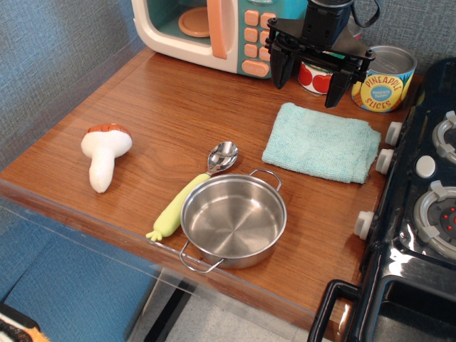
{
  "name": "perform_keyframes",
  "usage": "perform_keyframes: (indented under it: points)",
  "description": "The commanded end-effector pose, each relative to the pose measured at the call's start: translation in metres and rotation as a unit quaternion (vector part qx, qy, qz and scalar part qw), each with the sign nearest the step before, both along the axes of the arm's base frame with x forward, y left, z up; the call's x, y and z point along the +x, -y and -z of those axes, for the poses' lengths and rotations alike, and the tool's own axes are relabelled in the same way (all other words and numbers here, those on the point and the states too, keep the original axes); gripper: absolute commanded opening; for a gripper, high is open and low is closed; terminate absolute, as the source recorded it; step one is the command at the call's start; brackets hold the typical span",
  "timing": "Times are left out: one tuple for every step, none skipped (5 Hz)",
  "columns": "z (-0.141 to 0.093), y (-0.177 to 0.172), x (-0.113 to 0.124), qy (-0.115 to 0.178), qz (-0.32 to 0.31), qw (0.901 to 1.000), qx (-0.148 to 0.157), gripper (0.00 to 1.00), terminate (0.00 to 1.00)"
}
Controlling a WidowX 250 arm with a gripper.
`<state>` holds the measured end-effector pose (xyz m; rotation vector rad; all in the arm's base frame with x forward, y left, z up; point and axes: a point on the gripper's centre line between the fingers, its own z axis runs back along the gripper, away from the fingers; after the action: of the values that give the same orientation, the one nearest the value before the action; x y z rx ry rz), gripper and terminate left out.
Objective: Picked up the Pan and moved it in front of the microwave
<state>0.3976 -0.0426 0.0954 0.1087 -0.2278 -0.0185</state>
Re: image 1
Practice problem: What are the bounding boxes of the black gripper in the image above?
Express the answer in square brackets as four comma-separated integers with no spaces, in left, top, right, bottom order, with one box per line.
[266,1,374,108]

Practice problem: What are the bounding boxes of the spoon with yellow-green handle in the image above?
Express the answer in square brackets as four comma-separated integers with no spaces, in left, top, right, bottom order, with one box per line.
[145,141,239,242]

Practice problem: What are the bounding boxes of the silver steel pot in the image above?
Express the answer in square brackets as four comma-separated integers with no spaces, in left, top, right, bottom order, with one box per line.
[180,169,288,274]

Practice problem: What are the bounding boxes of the toy microwave teal and cream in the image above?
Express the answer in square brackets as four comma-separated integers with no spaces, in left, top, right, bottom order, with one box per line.
[132,0,307,79]

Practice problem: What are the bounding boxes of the tomato sauce can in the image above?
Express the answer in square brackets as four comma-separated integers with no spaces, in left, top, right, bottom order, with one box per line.
[297,17,363,96]

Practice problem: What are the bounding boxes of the pineapple slices can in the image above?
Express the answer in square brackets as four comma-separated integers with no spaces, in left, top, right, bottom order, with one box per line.
[351,45,417,113]

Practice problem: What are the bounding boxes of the light teal folded cloth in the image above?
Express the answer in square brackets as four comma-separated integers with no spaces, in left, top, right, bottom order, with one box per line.
[261,103,381,184]

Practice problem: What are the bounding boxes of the plush white brown mushroom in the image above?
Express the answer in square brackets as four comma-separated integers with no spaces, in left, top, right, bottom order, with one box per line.
[81,123,133,193]

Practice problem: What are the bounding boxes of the black toy stove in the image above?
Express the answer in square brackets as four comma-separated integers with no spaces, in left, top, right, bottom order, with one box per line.
[309,58,455,341]

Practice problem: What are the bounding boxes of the orange black object in corner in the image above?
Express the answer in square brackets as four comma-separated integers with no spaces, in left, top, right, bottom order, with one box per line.
[1,303,49,342]

